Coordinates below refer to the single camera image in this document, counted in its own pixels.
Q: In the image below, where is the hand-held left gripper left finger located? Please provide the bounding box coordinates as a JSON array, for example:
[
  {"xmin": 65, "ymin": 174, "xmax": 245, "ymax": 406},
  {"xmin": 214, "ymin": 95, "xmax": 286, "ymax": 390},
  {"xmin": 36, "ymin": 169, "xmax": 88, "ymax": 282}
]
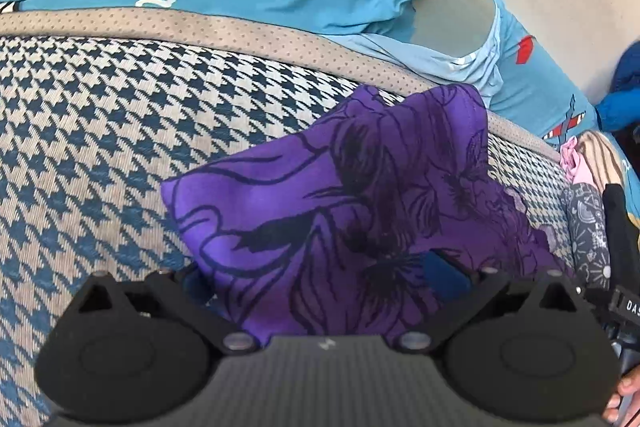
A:
[{"xmin": 70, "ymin": 263, "xmax": 261, "ymax": 355}]

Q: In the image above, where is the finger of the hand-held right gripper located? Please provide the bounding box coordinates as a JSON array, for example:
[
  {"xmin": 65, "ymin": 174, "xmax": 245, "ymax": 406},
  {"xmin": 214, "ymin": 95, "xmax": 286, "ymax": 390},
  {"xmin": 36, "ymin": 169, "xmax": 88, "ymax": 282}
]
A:
[{"xmin": 575, "ymin": 284, "xmax": 640, "ymax": 325}]

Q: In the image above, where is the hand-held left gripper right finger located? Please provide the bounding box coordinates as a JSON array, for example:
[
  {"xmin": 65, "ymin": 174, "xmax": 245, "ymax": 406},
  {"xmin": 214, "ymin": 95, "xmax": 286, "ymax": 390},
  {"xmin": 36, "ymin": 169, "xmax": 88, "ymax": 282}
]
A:
[{"xmin": 392, "ymin": 251, "xmax": 581, "ymax": 355}]

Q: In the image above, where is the purple floral garment red lining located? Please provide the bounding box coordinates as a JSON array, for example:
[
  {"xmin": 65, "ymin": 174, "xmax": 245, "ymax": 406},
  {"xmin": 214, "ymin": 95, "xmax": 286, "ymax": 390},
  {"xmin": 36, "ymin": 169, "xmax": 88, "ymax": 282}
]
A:
[{"xmin": 161, "ymin": 83, "xmax": 576, "ymax": 338}]

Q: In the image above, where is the person's right hand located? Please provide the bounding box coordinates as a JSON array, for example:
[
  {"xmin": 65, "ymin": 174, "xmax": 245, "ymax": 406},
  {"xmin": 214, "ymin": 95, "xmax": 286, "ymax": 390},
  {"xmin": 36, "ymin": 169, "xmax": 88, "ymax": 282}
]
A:
[{"xmin": 602, "ymin": 367, "xmax": 640, "ymax": 425}]

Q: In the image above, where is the black folded garment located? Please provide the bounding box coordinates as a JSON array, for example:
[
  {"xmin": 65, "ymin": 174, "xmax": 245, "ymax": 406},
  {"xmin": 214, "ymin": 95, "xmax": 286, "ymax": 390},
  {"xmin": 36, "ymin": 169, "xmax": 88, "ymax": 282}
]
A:
[{"xmin": 602, "ymin": 183, "xmax": 640, "ymax": 293}]

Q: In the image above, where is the grey patterned folded garment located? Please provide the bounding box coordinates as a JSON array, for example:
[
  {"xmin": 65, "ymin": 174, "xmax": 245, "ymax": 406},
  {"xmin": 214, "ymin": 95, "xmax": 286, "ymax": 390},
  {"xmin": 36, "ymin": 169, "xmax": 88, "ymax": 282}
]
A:
[{"xmin": 560, "ymin": 183, "xmax": 613, "ymax": 290}]

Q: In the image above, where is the pink garment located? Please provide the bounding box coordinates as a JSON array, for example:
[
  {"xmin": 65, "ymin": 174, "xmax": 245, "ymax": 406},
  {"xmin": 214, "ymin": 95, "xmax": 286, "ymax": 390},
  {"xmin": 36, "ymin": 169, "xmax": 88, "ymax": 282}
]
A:
[{"xmin": 559, "ymin": 137, "xmax": 596, "ymax": 188}]

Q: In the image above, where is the blue jacket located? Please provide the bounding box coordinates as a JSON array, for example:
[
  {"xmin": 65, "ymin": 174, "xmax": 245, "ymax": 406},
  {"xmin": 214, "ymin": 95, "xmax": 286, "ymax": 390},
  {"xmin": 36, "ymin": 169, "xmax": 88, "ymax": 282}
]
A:
[{"xmin": 595, "ymin": 49, "xmax": 640, "ymax": 132}]

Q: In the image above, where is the light blue airplane bumper cover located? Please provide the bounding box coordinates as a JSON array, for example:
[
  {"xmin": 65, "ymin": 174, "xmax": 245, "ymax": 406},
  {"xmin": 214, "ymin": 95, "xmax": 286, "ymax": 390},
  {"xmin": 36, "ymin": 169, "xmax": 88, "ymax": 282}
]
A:
[{"xmin": 325, "ymin": 0, "xmax": 601, "ymax": 145}]

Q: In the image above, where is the grey foam bed bumper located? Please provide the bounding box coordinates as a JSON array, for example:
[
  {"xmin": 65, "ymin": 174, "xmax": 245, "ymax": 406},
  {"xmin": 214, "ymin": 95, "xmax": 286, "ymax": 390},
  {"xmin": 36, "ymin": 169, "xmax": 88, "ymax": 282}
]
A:
[{"xmin": 412, "ymin": 0, "xmax": 497, "ymax": 58}]

